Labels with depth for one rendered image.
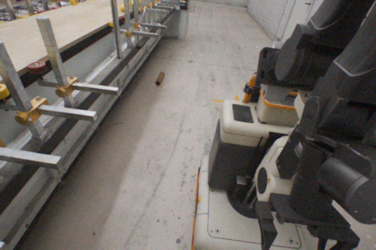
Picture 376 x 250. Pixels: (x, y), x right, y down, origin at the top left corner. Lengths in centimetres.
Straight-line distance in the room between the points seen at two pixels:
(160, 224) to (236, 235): 53
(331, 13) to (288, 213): 30
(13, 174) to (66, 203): 76
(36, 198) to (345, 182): 152
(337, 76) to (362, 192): 13
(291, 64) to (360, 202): 22
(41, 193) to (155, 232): 76
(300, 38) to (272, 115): 62
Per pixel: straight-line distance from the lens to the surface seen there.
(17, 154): 81
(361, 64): 28
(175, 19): 486
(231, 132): 92
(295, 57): 38
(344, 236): 39
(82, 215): 159
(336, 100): 29
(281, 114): 96
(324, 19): 38
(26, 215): 153
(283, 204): 36
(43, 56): 137
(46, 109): 98
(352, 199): 26
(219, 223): 120
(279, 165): 67
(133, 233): 146
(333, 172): 28
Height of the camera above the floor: 135
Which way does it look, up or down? 39 degrees down
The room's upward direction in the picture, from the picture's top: 7 degrees clockwise
